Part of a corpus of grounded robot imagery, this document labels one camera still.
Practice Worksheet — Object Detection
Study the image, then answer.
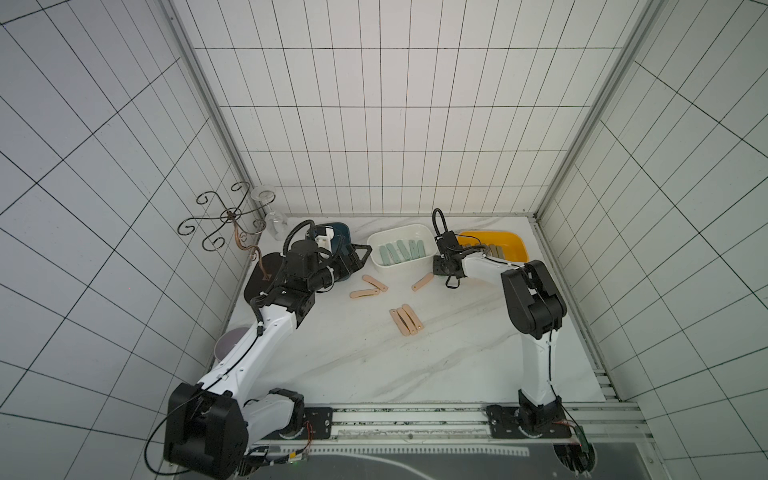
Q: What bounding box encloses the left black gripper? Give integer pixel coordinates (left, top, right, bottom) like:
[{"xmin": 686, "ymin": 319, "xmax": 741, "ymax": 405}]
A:
[{"xmin": 309, "ymin": 243, "xmax": 373, "ymax": 290}]

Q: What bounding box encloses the dark teal storage box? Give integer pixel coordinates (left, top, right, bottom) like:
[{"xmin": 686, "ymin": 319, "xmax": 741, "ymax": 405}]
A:
[{"xmin": 308, "ymin": 222, "xmax": 352, "ymax": 273}]

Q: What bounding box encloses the mint knife pair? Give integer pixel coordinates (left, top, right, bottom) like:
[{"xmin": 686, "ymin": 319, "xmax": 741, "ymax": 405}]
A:
[{"xmin": 379, "ymin": 245, "xmax": 392, "ymax": 266}]

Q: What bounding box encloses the white storage box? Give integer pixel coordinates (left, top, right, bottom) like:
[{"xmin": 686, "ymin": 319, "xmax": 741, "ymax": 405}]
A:
[{"xmin": 368, "ymin": 224, "xmax": 438, "ymax": 273}]

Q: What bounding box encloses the mint knife vertical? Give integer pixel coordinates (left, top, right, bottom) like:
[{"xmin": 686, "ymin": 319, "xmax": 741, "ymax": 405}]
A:
[{"xmin": 386, "ymin": 243, "xmax": 402, "ymax": 264}]

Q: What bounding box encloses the olive knife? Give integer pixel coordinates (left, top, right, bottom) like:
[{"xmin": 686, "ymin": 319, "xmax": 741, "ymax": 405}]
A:
[{"xmin": 489, "ymin": 244, "xmax": 507, "ymax": 260}]

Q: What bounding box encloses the yellow storage box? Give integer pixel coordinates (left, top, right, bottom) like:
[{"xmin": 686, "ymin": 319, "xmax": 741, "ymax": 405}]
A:
[{"xmin": 457, "ymin": 230, "xmax": 529, "ymax": 263}]

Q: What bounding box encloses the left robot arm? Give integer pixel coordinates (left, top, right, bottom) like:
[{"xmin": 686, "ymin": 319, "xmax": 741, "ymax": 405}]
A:
[{"xmin": 163, "ymin": 239, "xmax": 372, "ymax": 479}]

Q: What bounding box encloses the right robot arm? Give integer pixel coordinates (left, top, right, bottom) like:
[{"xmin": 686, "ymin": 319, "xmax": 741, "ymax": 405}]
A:
[{"xmin": 433, "ymin": 252, "xmax": 567, "ymax": 437}]

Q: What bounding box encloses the pink knife upper left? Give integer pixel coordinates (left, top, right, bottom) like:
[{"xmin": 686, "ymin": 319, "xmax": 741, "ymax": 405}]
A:
[{"xmin": 362, "ymin": 275, "xmax": 389, "ymax": 292}]

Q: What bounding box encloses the pink knife lower left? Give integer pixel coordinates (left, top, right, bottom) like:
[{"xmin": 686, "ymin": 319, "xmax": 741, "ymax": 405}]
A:
[{"xmin": 349, "ymin": 289, "xmax": 381, "ymax": 299}]

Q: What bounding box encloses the clear wine glass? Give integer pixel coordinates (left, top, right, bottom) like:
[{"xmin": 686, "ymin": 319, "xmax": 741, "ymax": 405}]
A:
[{"xmin": 251, "ymin": 186, "xmax": 288, "ymax": 241}]

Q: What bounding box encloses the black oval rack base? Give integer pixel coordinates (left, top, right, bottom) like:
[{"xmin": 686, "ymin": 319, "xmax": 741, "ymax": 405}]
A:
[{"xmin": 243, "ymin": 252, "xmax": 283, "ymax": 303}]

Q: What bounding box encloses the metal scroll glass rack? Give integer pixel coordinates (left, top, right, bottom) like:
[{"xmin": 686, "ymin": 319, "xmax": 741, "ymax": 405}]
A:
[{"xmin": 176, "ymin": 181, "xmax": 277, "ymax": 262}]

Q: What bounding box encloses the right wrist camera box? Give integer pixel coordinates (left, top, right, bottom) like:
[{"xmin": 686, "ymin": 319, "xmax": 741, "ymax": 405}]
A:
[{"xmin": 435, "ymin": 231, "xmax": 463, "ymax": 255}]

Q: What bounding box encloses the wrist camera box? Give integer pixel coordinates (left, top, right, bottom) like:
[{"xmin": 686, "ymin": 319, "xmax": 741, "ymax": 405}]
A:
[
  {"xmin": 313, "ymin": 225, "xmax": 335, "ymax": 251},
  {"xmin": 435, "ymin": 231, "xmax": 463, "ymax": 255}
]

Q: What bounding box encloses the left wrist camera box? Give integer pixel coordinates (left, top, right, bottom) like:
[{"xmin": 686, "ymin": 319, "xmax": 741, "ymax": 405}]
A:
[{"xmin": 313, "ymin": 225, "xmax": 335, "ymax": 251}]

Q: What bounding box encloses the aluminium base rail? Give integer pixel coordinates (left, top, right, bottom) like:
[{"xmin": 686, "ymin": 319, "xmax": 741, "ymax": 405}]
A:
[{"xmin": 239, "ymin": 403, "xmax": 652, "ymax": 448}]

